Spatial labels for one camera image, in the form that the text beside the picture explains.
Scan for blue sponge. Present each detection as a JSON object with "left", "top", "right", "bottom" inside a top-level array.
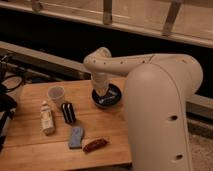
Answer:
[{"left": 68, "top": 126, "right": 84, "bottom": 149}]

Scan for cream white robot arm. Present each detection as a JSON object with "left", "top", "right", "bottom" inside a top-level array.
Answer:
[{"left": 84, "top": 47, "right": 203, "bottom": 171}]

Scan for small white bottle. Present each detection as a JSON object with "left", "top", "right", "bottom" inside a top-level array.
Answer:
[{"left": 40, "top": 101, "right": 55, "bottom": 135}]

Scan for clear plastic cup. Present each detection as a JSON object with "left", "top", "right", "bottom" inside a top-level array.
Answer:
[{"left": 47, "top": 86, "right": 65, "bottom": 108}]

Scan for metal window rail frame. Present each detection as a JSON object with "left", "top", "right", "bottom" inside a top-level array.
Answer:
[{"left": 0, "top": 0, "right": 213, "bottom": 48}]

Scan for brown red snack bar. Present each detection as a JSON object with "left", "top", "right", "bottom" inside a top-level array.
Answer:
[{"left": 83, "top": 138, "right": 108, "bottom": 153}]

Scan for black bowl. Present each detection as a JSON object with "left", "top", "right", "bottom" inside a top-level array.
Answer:
[{"left": 92, "top": 84, "right": 122, "bottom": 108}]

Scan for black cables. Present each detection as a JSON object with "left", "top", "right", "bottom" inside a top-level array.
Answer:
[{"left": 1, "top": 73, "right": 26, "bottom": 93}]

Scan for black equipment at left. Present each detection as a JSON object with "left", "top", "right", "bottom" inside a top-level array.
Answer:
[{"left": 0, "top": 57, "right": 17, "bottom": 152}]

